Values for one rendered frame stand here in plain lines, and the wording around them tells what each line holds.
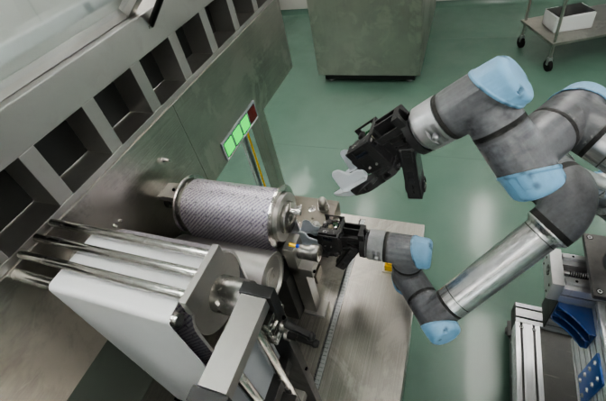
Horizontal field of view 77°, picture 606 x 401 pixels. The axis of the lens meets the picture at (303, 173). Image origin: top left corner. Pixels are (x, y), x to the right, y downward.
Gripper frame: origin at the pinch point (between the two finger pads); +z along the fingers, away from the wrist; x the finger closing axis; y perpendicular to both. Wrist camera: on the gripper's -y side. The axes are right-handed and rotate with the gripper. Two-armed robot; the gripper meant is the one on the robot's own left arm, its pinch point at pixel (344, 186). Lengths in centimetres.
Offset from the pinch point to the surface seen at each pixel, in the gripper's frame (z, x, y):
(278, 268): 26.1, 8.3, -6.0
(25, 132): 23, 18, 49
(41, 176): 28, 20, 43
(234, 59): 36, -49, 32
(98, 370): 55, 39, 11
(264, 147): 89, -77, -3
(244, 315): -0.4, 32.0, 8.3
